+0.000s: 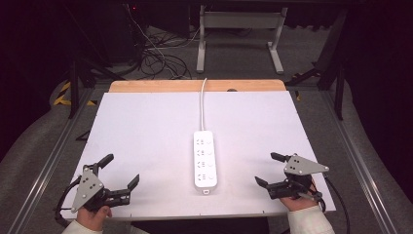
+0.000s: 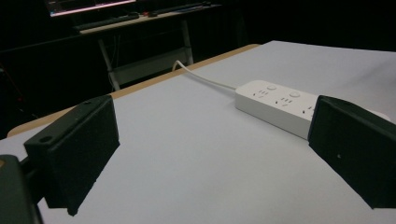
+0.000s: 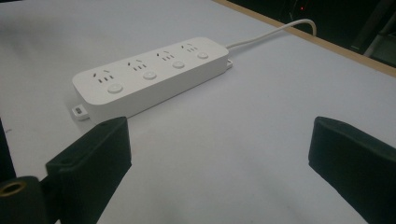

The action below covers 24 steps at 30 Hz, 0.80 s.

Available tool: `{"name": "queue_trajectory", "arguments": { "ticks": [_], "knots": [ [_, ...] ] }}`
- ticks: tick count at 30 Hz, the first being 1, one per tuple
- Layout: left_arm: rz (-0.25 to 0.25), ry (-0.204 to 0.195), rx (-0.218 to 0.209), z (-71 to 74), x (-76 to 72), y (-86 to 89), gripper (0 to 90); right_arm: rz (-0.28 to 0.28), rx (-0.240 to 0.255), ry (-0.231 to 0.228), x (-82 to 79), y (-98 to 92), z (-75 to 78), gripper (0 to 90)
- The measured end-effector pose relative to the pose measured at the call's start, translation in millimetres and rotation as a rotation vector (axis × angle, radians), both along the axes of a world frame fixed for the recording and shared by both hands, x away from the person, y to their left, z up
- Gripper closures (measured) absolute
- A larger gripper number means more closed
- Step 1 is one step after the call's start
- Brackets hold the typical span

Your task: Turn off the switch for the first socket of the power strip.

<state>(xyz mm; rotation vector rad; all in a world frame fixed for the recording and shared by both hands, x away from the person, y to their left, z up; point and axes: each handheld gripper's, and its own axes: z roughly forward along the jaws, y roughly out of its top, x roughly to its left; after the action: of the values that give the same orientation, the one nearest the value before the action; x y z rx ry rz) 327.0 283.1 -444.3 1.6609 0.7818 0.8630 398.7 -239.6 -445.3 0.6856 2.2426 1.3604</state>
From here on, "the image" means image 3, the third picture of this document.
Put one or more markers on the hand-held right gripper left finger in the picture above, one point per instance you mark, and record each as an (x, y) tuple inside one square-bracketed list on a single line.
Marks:
[(90, 168)]

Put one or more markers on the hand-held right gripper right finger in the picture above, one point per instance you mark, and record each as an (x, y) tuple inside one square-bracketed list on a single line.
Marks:
[(355, 165)]

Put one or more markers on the white power strip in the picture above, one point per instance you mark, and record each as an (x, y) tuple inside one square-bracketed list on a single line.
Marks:
[(149, 77)]

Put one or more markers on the metal stand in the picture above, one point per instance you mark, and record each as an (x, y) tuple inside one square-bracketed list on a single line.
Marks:
[(378, 31)]

